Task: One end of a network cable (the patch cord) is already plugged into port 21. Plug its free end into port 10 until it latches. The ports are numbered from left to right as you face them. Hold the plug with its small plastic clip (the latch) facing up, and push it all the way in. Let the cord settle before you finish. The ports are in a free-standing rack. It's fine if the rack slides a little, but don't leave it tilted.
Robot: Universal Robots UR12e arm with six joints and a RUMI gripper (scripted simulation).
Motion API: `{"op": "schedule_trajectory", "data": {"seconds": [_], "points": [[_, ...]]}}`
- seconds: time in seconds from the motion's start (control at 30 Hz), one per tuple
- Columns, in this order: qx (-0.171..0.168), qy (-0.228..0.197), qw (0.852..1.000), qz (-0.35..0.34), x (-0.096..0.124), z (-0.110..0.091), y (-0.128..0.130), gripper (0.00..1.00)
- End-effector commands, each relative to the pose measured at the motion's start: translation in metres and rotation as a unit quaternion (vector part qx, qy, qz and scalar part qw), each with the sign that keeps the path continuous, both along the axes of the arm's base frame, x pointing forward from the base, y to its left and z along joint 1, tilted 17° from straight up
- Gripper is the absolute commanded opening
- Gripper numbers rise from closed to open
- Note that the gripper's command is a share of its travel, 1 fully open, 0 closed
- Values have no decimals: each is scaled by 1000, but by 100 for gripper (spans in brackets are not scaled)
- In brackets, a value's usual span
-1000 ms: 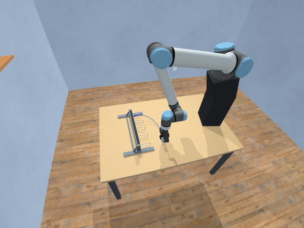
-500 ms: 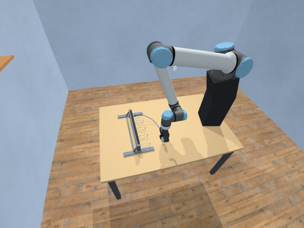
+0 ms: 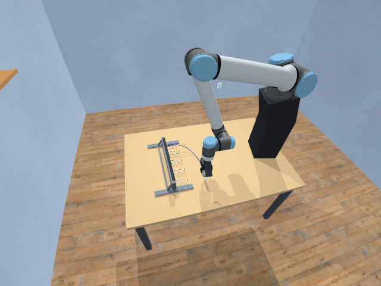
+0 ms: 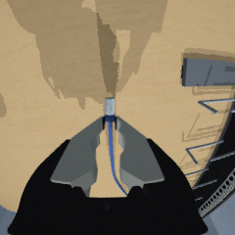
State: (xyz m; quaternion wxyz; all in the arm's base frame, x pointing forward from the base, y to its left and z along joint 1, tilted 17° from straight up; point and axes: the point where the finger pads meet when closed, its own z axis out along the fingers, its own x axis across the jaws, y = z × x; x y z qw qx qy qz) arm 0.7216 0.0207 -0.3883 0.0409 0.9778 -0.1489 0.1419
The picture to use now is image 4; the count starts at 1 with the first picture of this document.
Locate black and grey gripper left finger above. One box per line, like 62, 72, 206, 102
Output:
7, 116, 105, 235

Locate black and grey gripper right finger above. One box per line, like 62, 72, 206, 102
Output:
115, 116, 208, 235

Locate blue network cable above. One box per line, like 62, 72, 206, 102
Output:
108, 122, 128, 196

